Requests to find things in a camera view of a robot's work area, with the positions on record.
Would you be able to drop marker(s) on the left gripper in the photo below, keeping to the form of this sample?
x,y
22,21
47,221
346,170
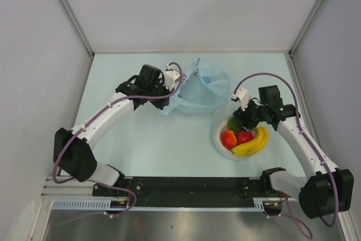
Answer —
x,y
164,102

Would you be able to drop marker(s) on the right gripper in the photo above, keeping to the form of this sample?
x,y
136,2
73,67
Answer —
x,y
242,115

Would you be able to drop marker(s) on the green fake fruit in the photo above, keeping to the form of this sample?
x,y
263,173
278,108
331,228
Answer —
x,y
233,125

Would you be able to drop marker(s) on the red fake apple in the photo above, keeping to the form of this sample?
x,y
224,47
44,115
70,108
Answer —
x,y
244,137

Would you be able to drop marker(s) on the yellow fake banana bunch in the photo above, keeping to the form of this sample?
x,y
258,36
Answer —
x,y
255,145

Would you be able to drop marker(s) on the orange fake tomato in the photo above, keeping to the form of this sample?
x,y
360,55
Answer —
x,y
228,139

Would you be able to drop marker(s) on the light blue plastic bag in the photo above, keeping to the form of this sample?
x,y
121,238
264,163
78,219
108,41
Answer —
x,y
205,87

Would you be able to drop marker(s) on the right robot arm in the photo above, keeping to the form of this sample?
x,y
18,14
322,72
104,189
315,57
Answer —
x,y
326,189

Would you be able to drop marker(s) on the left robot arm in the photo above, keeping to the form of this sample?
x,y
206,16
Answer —
x,y
73,148

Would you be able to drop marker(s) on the white paper plate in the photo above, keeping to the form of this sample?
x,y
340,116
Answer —
x,y
216,133

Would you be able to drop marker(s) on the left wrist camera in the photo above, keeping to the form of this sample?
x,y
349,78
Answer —
x,y
171,77

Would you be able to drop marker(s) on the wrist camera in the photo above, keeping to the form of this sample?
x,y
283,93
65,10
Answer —
x,y
242,96
171,77

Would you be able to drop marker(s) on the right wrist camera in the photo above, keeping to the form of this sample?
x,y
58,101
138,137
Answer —
x,y
242,96

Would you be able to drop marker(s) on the white cable duct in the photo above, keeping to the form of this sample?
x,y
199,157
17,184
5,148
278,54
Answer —
x,y
115,205

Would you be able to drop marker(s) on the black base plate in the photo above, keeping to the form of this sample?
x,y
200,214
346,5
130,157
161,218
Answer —
x,y
200,189

